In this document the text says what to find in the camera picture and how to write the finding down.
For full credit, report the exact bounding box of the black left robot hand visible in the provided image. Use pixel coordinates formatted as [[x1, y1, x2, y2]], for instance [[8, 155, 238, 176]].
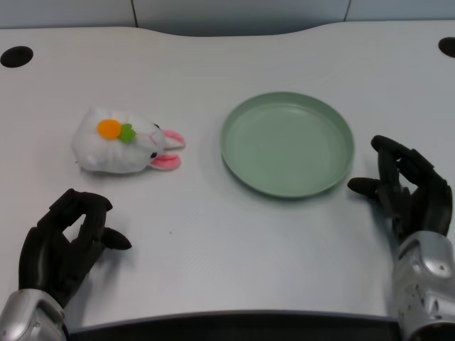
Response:
[[18, 188, 133, 308]]

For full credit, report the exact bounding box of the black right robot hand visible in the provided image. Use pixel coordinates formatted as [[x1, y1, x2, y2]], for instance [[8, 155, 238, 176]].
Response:
[[347, 134, 449, 243]]

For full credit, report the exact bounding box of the white plush rabbit doll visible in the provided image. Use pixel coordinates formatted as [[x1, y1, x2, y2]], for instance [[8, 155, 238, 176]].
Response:
[[70, 106, 187, 174]]

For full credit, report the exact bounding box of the green round plate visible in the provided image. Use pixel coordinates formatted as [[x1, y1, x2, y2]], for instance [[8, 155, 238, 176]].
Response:
[[219, 91, 355, 198]]

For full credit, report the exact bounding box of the black robot torso edge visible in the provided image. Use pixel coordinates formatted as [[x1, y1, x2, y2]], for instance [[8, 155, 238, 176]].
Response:
[[69, 311, 410, 341]]

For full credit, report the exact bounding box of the black table cable grommet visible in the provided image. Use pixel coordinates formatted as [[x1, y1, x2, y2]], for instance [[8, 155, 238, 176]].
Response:
[[0, 45, 35, 68], [438, 36, 455, 58]]

